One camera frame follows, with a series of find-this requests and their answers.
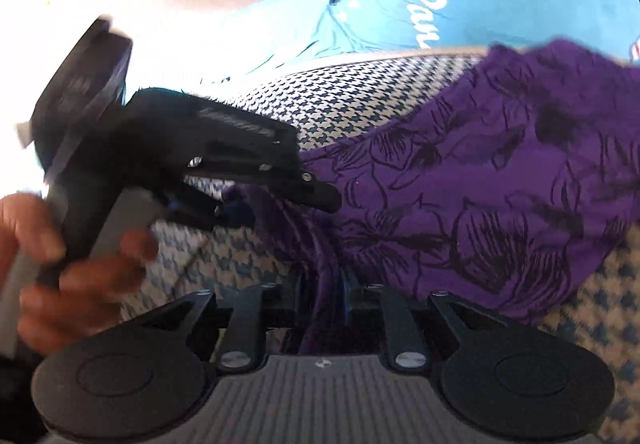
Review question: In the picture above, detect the purple patterned garment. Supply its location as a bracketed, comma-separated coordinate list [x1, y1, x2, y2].
[220, 39, 640, 356]

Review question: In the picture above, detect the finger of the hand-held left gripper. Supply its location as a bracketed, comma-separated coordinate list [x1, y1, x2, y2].
[220, 163, 343, 213]
[167, 197, 255, 231]

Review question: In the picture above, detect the person's left hand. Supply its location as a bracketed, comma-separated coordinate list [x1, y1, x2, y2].
[0, 193, 160, 356]

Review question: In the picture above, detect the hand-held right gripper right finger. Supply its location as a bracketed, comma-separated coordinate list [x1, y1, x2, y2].
[339, 271, 501, 372]

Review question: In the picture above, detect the houndstooth sofa seat cover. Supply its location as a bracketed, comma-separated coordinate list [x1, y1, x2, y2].
[120, 47, 640, 444]

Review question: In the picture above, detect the blue printed sofa cover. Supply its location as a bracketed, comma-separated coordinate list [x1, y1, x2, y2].
[190, 0, 640, 90]

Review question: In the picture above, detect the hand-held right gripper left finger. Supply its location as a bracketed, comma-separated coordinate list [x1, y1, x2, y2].
[142, 273, 307, 373]

